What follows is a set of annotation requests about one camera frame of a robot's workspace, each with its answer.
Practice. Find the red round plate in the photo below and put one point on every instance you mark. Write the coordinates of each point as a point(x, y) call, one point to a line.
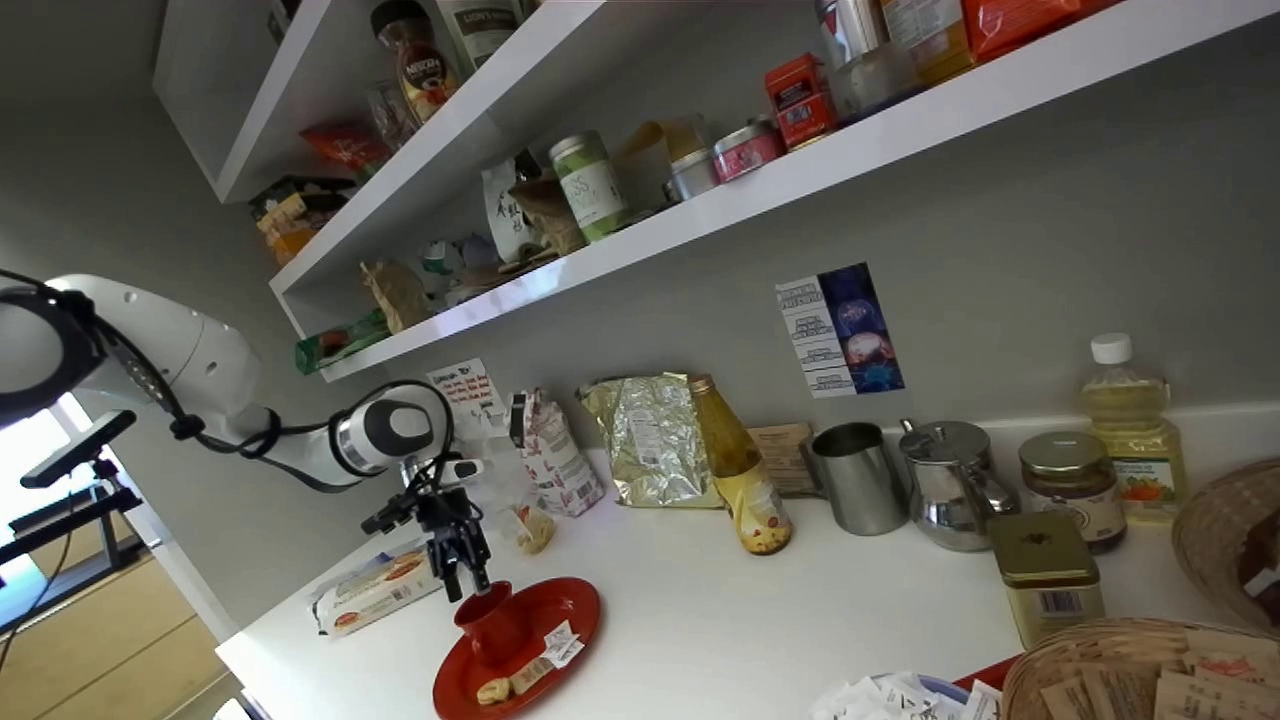
point(460, 669)

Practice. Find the green lidded jar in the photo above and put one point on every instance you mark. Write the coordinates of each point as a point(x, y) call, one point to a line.
point(589, 184)

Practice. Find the cooking oil bottle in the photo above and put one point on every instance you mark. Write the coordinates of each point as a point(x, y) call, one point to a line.
point(1127, 405)

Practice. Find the steel pitcher with lid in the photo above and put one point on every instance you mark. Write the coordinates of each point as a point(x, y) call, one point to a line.
point(953, 482)

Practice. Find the gold foil bag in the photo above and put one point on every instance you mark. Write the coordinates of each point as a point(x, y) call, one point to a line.
point(649, 436)

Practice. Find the upper white shelf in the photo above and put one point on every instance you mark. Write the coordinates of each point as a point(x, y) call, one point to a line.
point(361, 91)

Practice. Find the white shelf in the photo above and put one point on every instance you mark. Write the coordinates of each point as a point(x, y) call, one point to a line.
point(1086, 53)
point(361, 91)

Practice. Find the glass jar gold lid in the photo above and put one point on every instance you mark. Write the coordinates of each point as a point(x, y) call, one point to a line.
point(1070, 474)

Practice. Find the white packet pile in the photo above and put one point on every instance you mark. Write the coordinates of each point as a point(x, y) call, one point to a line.
point(906, 696)

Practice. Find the lower white shelf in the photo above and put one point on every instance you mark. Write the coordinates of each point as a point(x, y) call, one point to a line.
point(1086, 53)

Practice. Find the red cup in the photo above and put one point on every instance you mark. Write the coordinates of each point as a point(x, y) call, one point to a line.
point(502, 624)

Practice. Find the gold square tin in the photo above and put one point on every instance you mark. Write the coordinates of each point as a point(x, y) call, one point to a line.
point(1047, 571)

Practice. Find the pink round tin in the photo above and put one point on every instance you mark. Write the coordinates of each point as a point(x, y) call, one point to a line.
point(744, 151)

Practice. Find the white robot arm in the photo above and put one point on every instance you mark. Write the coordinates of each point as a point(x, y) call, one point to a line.
point(95, 332)

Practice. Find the wicker basket at edge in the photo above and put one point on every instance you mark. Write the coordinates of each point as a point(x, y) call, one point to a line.
point(1227, 542)

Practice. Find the white food package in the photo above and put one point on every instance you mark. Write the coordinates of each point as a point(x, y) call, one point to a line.
point(374, 588)

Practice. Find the steel cup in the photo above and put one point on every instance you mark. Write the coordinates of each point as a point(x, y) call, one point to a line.
point(858, 477)

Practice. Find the blue white wall poster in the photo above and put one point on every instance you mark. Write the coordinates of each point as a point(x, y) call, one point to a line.
point(843, 332)

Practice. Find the woven basket with brown packets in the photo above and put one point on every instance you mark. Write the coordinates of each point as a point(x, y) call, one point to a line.
point(1147, 669)

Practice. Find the brown cardboard box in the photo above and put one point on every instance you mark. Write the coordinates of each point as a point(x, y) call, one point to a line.
point(783, 451)

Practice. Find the white patterned carton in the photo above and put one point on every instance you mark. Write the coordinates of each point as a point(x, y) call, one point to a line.
point(551, 455)

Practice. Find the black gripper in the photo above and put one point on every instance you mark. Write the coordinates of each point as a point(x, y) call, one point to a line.
point(439, 502)

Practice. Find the tan paper tag packet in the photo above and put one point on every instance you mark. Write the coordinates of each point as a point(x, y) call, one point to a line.
point(515, 684)

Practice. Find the red box on shelf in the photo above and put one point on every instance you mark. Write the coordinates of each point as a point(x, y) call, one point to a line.
point(802, 102)

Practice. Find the white sugar packets on plate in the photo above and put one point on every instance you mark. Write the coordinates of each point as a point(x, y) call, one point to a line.
point(562, 645)

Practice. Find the yellow sauce bottle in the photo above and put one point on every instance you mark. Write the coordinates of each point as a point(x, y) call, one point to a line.
point(738, 474)

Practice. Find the white red paper sign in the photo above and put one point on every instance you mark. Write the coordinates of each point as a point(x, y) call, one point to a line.
point(474, 398)

